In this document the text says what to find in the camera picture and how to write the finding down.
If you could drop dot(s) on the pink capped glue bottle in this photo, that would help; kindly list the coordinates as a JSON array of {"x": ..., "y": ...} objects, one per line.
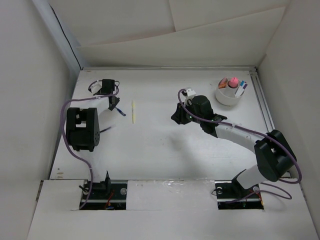
[{"x": 233, "y": 82}]

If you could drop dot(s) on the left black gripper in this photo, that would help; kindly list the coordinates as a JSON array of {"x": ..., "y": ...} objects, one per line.
[{"x": 116, "y": 102}]

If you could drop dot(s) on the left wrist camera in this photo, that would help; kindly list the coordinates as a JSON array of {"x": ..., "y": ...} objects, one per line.
[{"x": 95, "y": 87}]

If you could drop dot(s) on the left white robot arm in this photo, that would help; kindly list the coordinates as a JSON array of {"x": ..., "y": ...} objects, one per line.
[{"x": 81, "y": 129}]

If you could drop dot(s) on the white round divided container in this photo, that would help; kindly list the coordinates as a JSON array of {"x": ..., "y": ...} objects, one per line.
[{"x": 226, "y": 96}]

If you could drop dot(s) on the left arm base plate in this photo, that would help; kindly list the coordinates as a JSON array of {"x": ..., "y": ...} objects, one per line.
[{"x": 115, "y": 200}]

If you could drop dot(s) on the light blue capped pen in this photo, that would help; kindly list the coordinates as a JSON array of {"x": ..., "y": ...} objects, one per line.
[{"x": 241, "y": 84}]

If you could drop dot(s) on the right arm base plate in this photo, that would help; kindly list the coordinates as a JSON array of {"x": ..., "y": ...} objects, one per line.
[{"x": 232, "y": 197}]

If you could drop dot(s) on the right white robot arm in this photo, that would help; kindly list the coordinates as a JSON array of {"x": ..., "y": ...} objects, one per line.
[{"x": 273, "y": 155}]

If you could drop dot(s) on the yellow highlighter pen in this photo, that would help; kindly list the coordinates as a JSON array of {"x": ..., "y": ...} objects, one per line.
[{"x": 133, "y": 111}]

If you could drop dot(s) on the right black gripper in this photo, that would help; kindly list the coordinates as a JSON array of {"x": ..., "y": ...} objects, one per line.
[{"x": 178, "y": 116}]

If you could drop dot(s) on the red capped white pen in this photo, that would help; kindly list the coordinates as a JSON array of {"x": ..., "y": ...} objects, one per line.
[{"x": 237, "y": 93}]

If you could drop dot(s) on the purple capped white pen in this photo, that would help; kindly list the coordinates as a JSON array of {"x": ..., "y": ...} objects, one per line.
[{"x": 244, "y": 85}]

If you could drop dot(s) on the blue grip ballpoint pen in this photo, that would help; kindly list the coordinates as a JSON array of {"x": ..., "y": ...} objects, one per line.
[{"x": 120, "y": 111}]

